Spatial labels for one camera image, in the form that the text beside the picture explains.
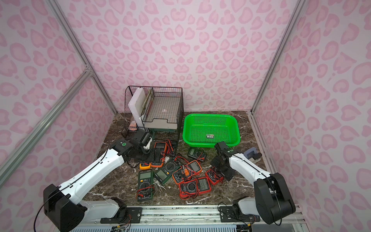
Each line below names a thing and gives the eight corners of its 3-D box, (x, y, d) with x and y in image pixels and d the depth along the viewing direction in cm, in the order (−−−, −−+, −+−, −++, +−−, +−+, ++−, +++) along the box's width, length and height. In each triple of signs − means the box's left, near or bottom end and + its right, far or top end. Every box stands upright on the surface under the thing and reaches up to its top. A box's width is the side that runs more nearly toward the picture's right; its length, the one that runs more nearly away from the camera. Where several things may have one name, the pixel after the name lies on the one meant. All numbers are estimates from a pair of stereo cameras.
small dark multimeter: (186, 156, 96) (186, 154, 93) (190, 147, 100) (190, 145, 97) (202, 162, 93) (203, 159, 90) (206, 153, 97) (206, 150, 94)
